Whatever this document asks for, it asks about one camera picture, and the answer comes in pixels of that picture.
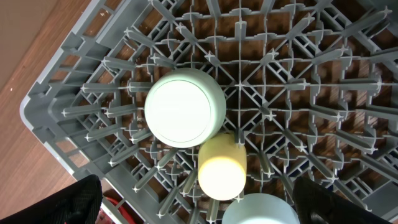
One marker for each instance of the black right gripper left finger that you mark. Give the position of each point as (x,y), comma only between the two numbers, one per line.
(78,203)

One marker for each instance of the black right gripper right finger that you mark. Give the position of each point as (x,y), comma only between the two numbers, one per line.
(315,204)

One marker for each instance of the light blue bowl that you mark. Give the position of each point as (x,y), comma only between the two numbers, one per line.
(260,208)

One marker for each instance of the yellow cup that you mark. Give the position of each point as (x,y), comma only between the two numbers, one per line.
(222,167)

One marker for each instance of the green bowl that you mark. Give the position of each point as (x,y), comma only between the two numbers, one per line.
(185,108)

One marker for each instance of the grey dishwasher rack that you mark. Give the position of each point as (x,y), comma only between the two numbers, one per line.
(310,88)

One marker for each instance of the red serving tray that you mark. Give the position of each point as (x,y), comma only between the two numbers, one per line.
(124,209)

